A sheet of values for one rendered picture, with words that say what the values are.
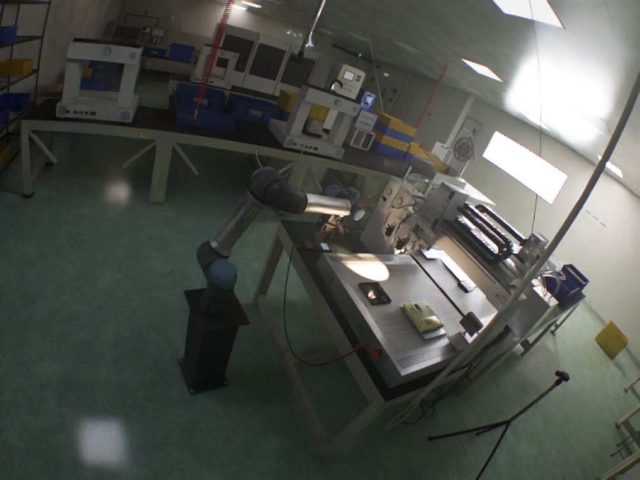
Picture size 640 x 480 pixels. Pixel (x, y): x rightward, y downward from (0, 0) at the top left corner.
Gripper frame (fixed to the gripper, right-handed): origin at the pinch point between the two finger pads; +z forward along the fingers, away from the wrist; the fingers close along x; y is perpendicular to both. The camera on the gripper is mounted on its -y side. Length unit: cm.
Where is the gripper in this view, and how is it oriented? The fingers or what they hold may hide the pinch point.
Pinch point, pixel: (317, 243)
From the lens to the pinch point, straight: 172.5
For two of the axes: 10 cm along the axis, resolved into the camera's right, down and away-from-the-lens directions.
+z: -5.7, 7.4, 3.5
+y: -7.4, -2.9, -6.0
